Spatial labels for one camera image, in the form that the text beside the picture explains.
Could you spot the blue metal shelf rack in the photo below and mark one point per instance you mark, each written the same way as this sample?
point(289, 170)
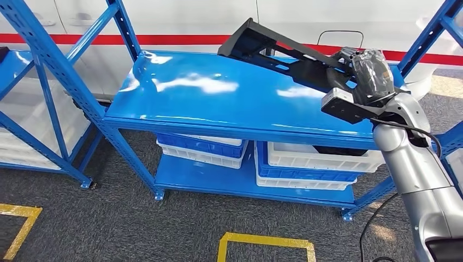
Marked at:
point(217, 94)
point(14, 72)

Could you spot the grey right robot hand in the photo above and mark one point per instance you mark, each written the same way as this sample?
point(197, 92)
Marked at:
point(372, 76)

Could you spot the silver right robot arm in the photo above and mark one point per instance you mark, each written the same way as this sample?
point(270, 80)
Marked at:
point(416, 170)

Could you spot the long black plastic part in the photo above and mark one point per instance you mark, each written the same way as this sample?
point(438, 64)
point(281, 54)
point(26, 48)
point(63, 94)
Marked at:
point(253, 36)
point(340, 151)

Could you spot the blue plastic crate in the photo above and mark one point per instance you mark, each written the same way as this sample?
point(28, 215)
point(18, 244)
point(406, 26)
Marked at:
point(188, 144)
point(289, 173)

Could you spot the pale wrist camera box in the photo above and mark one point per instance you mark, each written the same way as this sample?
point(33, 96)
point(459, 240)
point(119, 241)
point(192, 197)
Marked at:
point(338, 101)

